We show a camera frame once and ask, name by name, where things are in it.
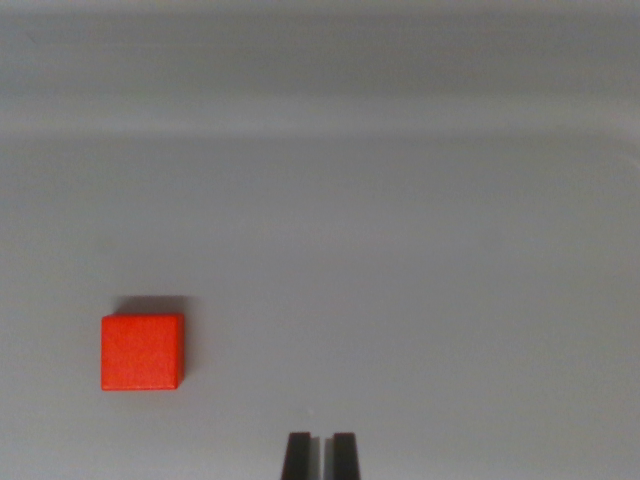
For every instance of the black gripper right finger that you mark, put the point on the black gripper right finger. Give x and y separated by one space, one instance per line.
345 457

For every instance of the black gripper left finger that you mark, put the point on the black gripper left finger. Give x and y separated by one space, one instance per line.
298 457

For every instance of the white plastic bin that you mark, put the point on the white plastic bin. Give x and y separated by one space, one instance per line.
350 175

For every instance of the red cube block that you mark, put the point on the red cube block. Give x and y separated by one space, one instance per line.
140 352

